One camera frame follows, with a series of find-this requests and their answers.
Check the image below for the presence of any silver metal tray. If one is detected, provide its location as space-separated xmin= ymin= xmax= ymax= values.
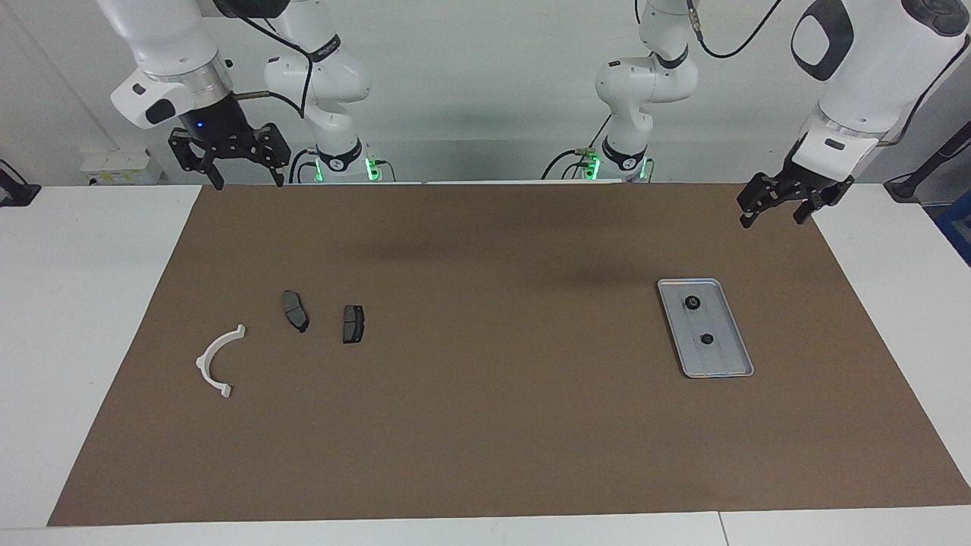
xmin=657 ymin=278 xmax=755 ymax=379

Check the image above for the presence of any white box with yellow label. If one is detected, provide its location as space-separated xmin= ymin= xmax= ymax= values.
xmin=80 ymin=148 xmax=164 ymax=187

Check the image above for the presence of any blue object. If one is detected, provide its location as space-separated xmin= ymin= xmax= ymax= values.
xmin=935 ymin=190 xmax=971 ymax=268

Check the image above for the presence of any black table clamp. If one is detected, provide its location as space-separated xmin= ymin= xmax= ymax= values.
xmin=0 ymin=158 xmax=41 ymax=207

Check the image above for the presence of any brown table mat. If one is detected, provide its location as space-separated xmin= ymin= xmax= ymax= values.
xmin=47 ymin=182 xmax=971 ymax=527

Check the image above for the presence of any black base cable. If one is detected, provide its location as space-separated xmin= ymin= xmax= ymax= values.
xmin=541 ymin=114 xmax=612 ymax=180
xmin=288 ymin=148 xmax=319 ymax=184

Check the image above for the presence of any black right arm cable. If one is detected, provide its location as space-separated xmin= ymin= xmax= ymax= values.
xmin=216 ymin=0 xmax=316 ymax=121

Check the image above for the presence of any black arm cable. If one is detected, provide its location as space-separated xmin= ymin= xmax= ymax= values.
xmin=216 ymin=0 xmax=316 ymax=121
xmin=685 ymin=0 xmax=784 ymax=61

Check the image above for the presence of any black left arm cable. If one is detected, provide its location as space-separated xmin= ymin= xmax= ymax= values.
xmin=685 ymin=0 xmax=784 ymax=61

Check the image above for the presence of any white curved plastic bracket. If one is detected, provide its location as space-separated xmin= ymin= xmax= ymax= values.
xmin=195 ymin=324 xmax=247 ymax=399

